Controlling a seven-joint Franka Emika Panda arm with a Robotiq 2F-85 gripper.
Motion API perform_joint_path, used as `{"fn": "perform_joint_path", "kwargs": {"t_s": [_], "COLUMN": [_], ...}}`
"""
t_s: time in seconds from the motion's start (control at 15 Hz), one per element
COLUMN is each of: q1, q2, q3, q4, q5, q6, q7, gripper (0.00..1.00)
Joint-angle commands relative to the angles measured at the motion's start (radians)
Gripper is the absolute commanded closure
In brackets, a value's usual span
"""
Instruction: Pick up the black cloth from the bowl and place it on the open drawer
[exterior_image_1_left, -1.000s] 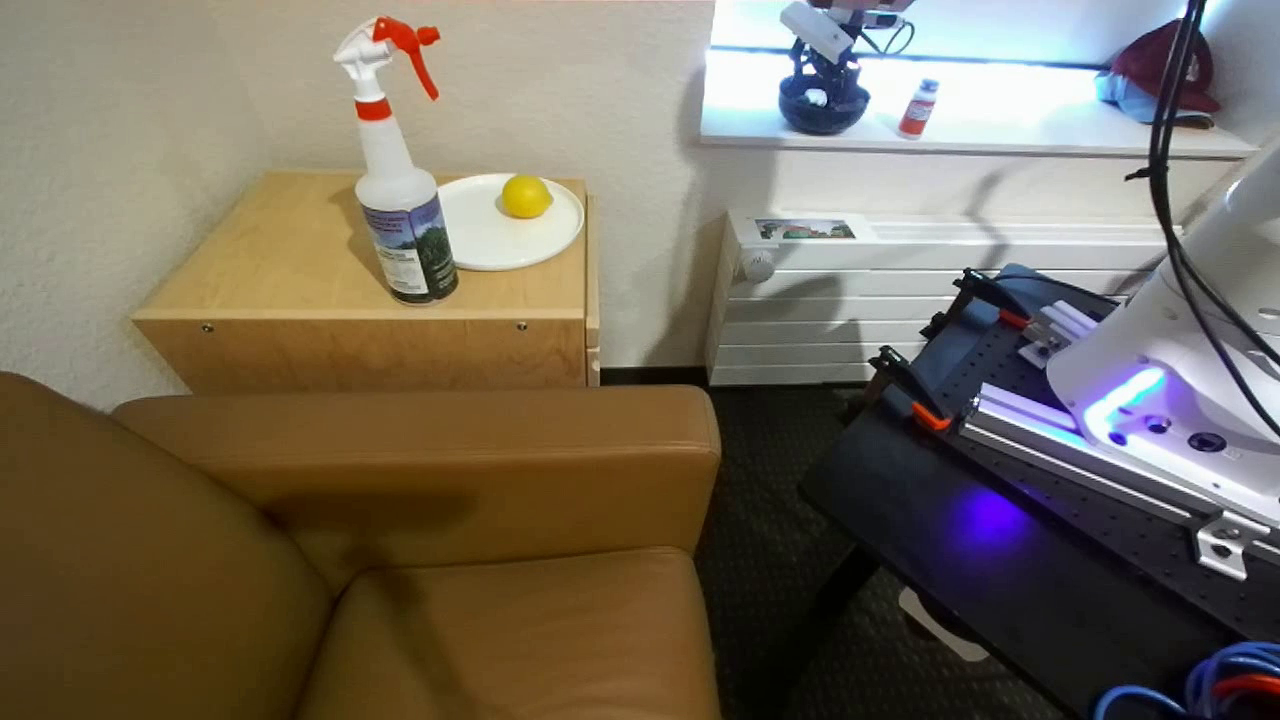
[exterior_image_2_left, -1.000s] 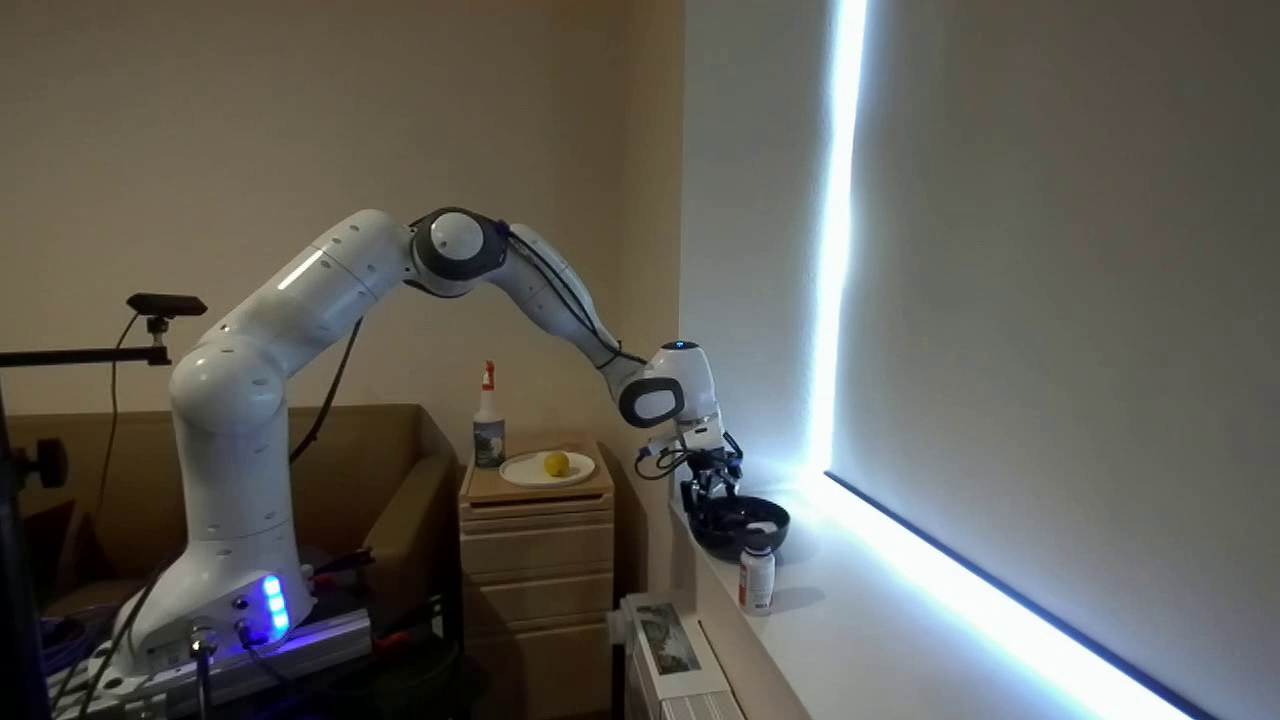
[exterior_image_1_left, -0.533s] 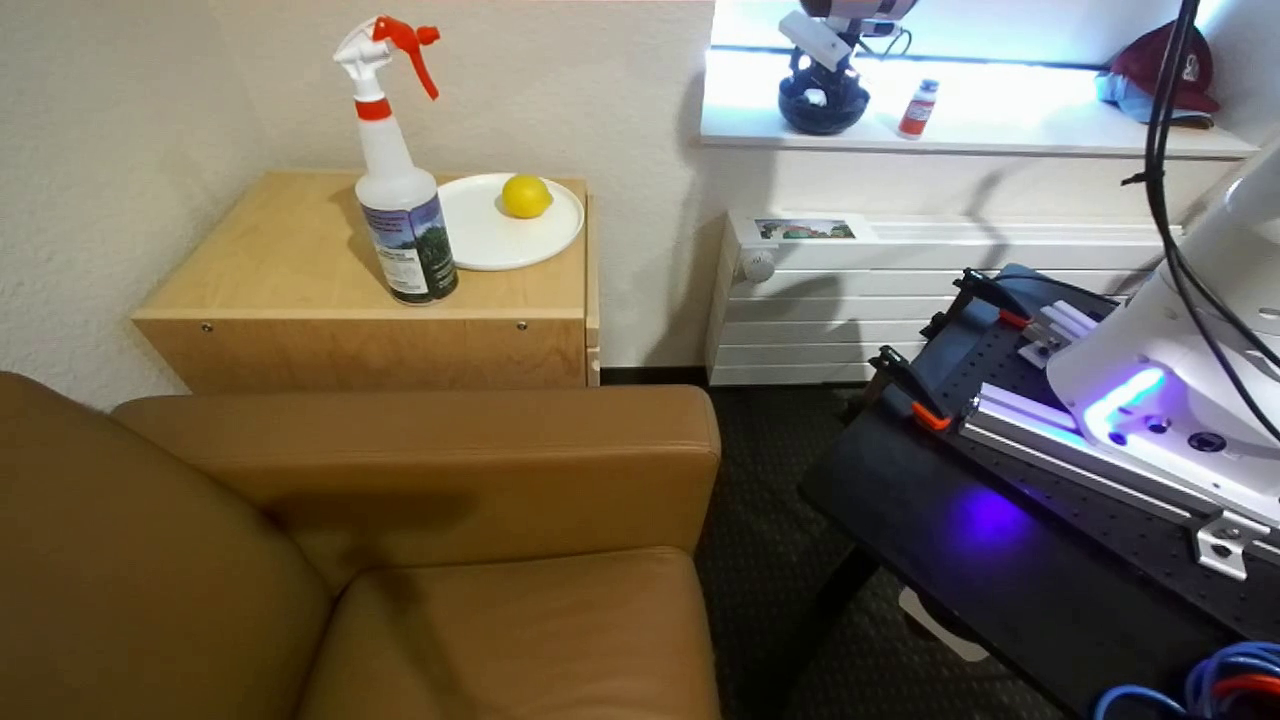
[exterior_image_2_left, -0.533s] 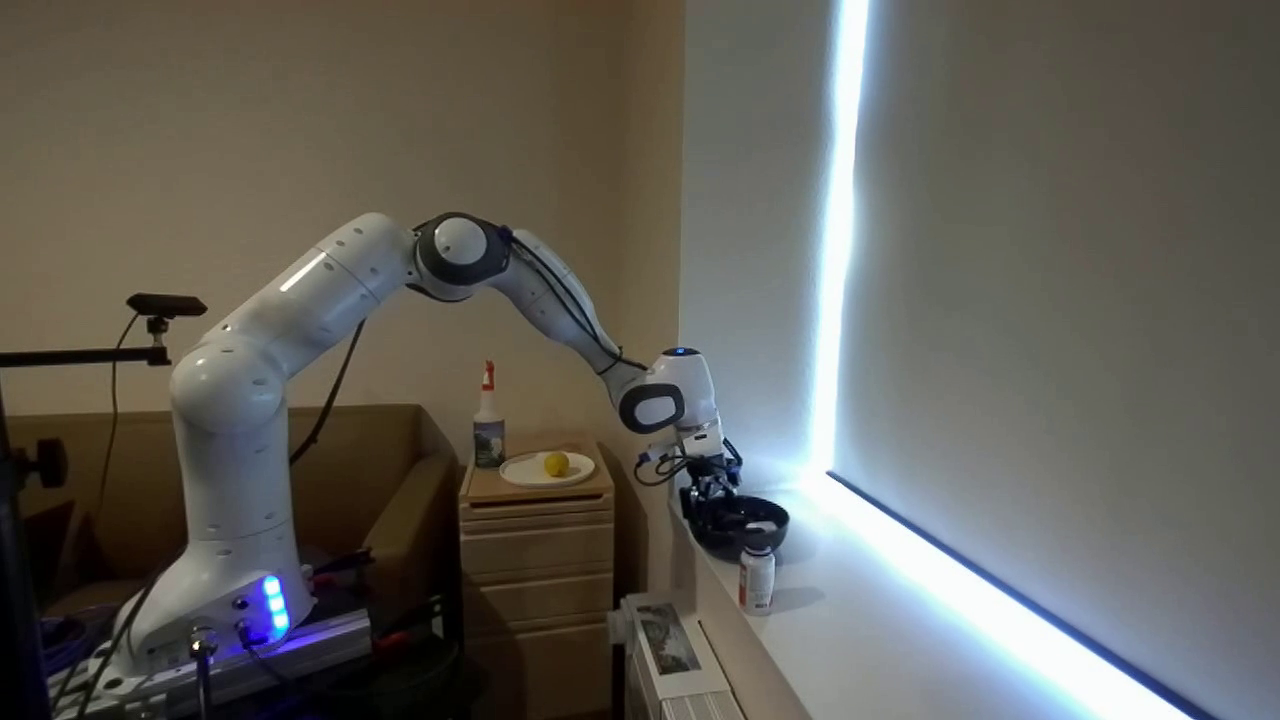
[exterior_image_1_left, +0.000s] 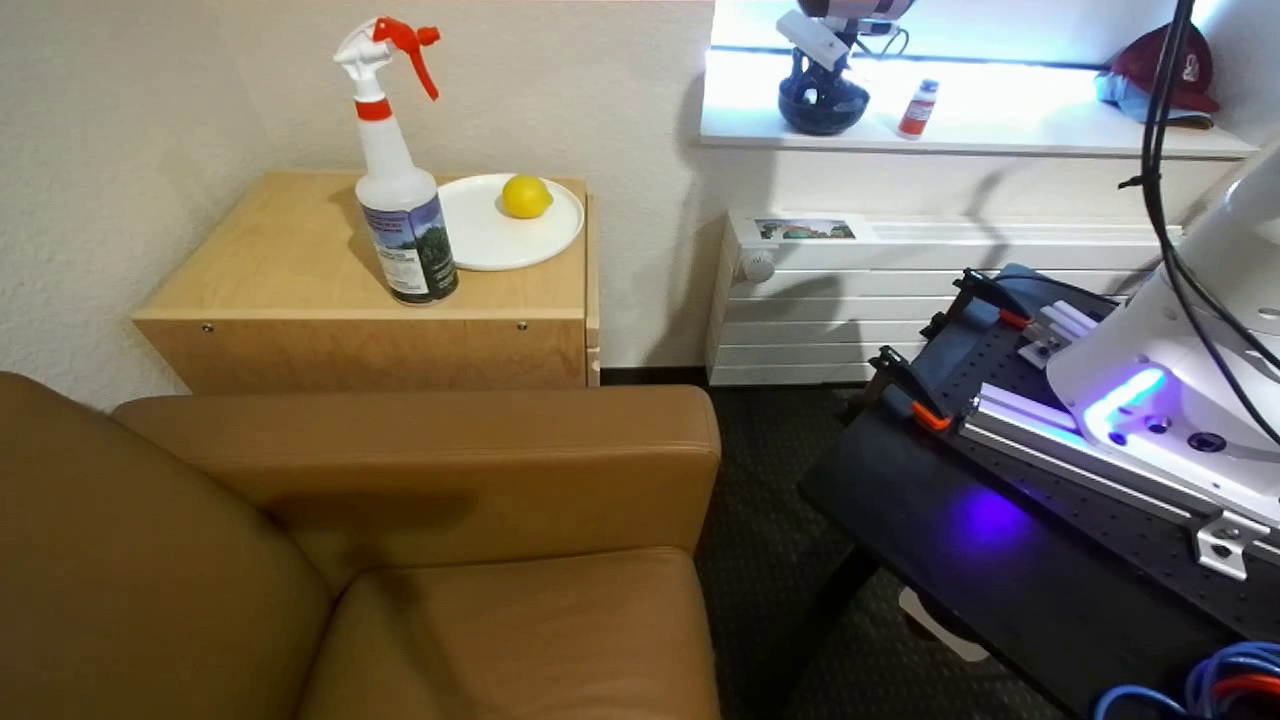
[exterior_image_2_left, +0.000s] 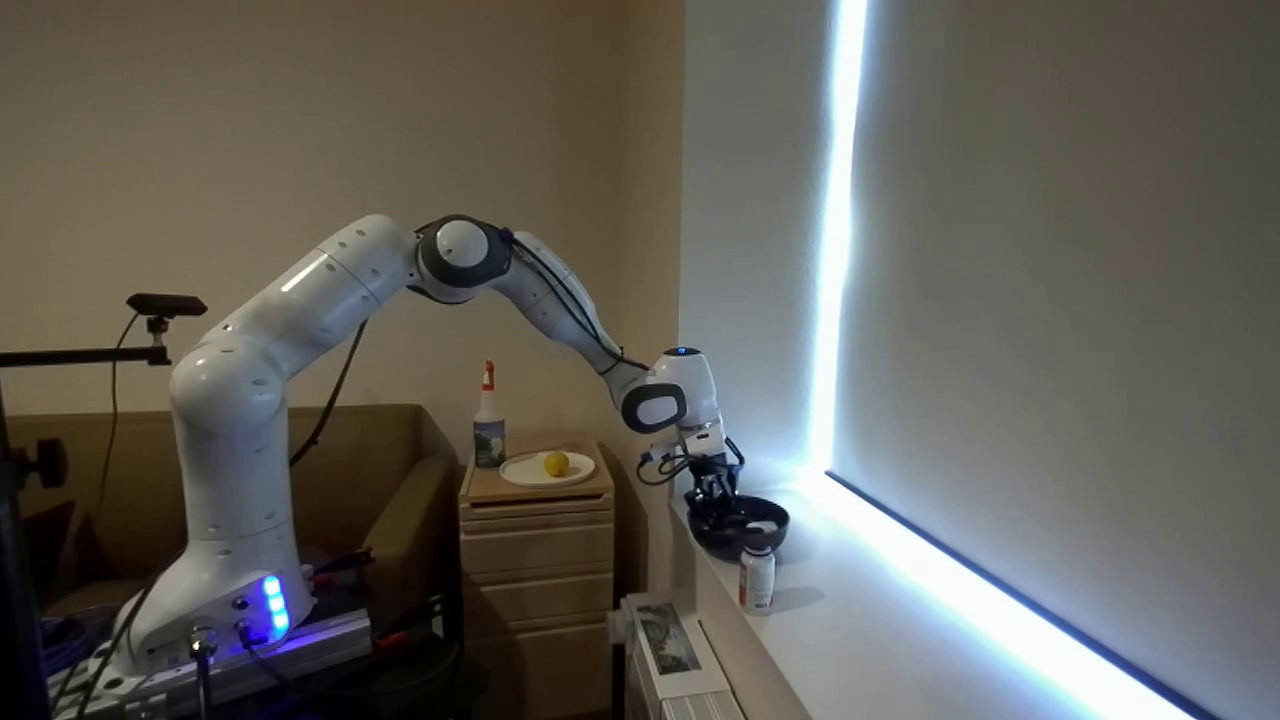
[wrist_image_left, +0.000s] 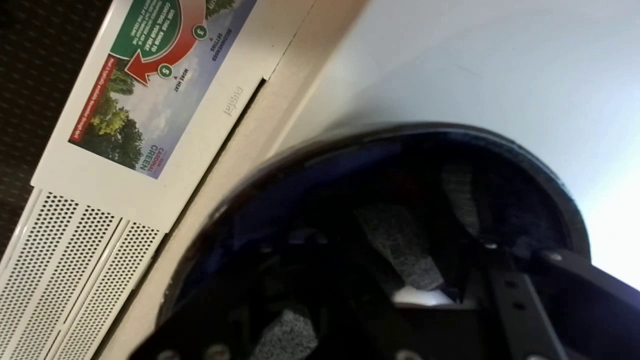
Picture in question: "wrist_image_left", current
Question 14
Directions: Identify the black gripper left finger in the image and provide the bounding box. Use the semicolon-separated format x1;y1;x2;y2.
198;296;324;360

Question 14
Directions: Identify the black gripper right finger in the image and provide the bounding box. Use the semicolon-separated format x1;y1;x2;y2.
481;243;572;360

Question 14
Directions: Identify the white radiator with grilles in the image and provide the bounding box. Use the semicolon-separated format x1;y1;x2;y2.
0;0;320;360

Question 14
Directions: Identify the green and red sticker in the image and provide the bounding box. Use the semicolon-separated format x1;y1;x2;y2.
65;0;259;182

